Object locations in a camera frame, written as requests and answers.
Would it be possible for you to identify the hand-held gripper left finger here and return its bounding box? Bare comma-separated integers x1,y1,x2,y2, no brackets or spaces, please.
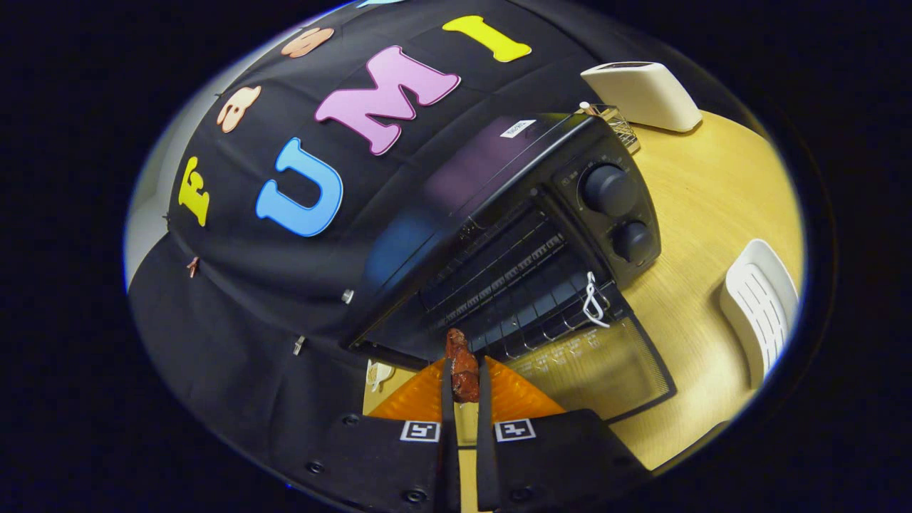
274,358,461,513

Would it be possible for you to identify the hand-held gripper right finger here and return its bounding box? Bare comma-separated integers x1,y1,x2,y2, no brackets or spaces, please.
475,356,653,513

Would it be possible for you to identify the red dried meat slice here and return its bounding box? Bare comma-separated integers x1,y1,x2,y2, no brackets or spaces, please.
445,328,481,404

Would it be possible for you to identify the black toaster oven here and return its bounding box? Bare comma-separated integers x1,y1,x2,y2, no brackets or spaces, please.
346,113,678,425

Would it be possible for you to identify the white pop-up toaster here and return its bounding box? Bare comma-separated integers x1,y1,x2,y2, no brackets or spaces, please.
579,61,703,134

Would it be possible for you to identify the white divided seasoning dish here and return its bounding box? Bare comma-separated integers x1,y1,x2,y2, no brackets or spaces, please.
366,360,397,393

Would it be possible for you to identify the white ribbed dish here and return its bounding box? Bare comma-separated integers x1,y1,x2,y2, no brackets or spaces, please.
719,239,801,390

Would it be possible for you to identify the small metal wire basket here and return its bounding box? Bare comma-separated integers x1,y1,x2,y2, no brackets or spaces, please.
578,102,641,155

